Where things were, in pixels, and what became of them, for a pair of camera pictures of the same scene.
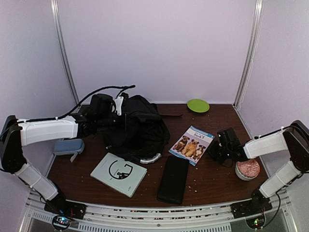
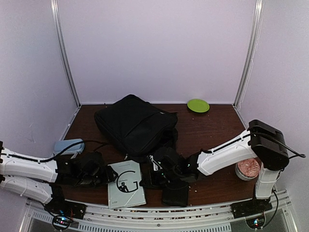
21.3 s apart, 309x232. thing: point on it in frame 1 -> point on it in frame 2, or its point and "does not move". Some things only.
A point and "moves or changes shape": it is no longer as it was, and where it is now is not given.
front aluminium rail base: x=279 y=218 does not move
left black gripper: x=125 y=124 -> x=107 y=176
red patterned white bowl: x=246 y=170 does not move
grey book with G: x=122 y=176 moves or changes shape
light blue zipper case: x=69 y=146 does not move
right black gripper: x=211 y=152 -> x=148 y=177
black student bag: x=141 y=135 moves or changes shape
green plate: x=198 y=105 does not move
